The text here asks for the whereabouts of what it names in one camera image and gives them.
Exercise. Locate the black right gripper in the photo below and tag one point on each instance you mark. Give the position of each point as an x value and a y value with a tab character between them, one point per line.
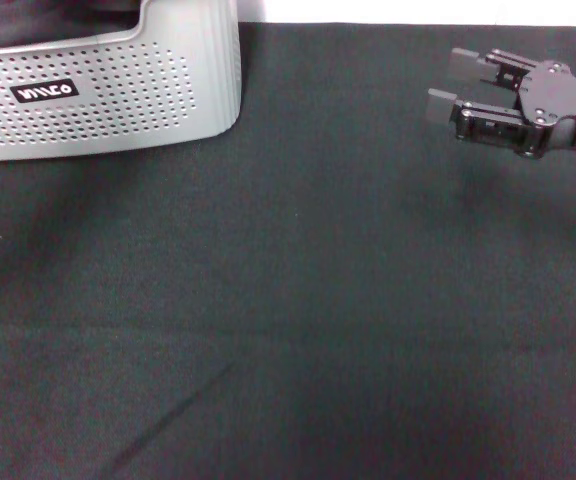
553	95

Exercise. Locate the black tablecloth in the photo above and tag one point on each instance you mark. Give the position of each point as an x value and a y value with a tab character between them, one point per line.
318	300

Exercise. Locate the grey perforated storage box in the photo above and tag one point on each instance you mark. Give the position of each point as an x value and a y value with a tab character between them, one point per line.
118	100

